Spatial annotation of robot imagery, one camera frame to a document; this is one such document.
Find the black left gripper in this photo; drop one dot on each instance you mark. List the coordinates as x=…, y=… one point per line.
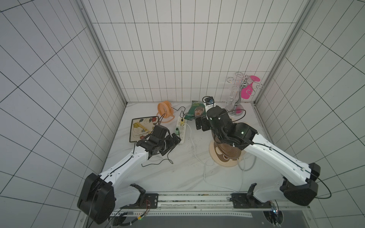
x=171, y=143

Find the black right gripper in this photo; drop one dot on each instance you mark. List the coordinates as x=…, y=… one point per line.
x=204, y=122

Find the white power strip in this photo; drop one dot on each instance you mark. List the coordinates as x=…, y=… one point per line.
x=182, y=129

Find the beige desk fan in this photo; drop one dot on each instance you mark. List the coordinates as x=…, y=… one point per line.
x=224, y=154

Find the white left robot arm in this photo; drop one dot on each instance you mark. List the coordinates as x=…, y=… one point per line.
x=98, y=198

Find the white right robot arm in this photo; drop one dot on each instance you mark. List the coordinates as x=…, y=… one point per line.
x=298, y=182

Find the small orange desk fan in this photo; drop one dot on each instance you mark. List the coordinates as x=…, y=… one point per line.
x=165, y=112

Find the green snack bag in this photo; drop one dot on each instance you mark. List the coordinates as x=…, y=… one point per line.
x=196, y=110

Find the clear glass holder stand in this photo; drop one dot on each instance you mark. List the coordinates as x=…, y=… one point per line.
x=233, y=102

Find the pink wine glass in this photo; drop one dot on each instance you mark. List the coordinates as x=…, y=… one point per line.
x=249, y=87

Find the aluminium rail base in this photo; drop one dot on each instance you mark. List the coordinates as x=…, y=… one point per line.
x=210, y=204

